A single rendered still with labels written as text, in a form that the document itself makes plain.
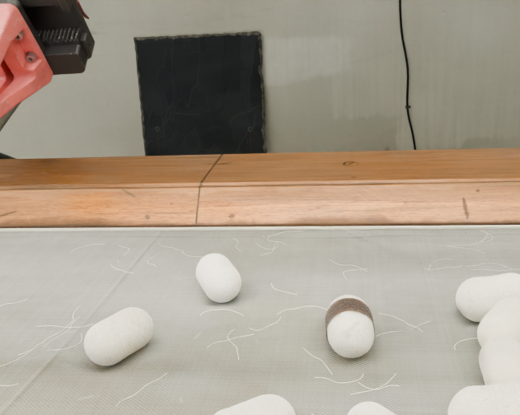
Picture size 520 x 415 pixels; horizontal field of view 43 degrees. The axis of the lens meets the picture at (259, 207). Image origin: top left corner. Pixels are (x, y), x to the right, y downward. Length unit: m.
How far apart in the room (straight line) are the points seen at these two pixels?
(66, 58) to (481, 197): 0.30
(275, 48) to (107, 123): 0.67
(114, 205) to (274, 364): 0.23
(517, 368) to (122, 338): 0.16
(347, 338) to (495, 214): 0.20
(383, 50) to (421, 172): 1.88
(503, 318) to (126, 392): 0.16
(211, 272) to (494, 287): 0.14
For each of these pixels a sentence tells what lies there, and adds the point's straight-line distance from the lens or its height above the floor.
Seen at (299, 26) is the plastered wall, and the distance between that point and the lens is 2.35.
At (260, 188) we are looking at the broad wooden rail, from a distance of 0.47.
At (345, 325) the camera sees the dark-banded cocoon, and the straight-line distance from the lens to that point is 0.29.
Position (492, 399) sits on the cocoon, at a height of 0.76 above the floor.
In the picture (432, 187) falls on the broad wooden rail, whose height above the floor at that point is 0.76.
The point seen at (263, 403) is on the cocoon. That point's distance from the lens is 0.24.
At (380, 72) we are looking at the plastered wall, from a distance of 2.37.
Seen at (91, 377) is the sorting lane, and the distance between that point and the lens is 0.31.
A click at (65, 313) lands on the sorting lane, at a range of 0.37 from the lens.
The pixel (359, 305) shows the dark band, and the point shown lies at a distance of 0.30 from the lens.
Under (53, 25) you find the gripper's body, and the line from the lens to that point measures 0.51.
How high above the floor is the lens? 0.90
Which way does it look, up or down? 18 degrees down
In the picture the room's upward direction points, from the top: 3 degrees counter-clockwise
